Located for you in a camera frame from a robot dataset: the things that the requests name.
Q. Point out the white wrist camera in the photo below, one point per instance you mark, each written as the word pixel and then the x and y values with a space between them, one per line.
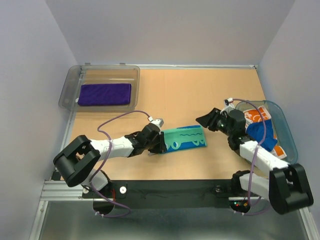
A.
pixel 228 106
pixel 159 122

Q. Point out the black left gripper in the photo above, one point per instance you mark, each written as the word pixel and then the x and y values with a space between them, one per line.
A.
pixel 161 147

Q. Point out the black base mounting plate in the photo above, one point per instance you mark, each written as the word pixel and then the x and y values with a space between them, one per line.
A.
pixel 173 194

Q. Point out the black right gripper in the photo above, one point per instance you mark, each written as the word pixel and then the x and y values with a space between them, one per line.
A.
pixel 208 120

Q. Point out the aluminium frame rail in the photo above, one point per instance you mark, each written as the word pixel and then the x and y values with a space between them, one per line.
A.
pixel 164 154

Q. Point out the teal plastic bin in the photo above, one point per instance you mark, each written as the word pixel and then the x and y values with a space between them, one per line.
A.
pixel 279 124

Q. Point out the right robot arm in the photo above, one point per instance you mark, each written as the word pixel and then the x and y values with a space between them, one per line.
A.
pixel 285 186

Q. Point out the yellow towel teal trim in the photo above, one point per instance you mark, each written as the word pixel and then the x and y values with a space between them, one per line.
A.
pixel 184 138

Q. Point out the orange white patterned towel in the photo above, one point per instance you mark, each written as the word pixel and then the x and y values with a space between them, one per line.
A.
pixel 253 116

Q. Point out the purple towel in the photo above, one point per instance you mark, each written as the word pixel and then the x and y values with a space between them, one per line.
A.
pixel 109 94

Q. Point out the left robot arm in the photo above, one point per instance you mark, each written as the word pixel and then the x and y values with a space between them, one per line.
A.
pixel 76 161

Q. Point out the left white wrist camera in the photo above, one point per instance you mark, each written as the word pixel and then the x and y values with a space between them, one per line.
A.
pixel 159 122

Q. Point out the smoky clear plastic bin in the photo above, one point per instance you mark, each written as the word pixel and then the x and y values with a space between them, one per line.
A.
pixel 79 75

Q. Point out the blue towel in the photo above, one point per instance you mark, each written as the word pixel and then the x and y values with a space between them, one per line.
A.
pixel 256 130

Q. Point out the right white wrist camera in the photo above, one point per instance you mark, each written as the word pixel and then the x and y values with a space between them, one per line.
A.
pixel 228 106

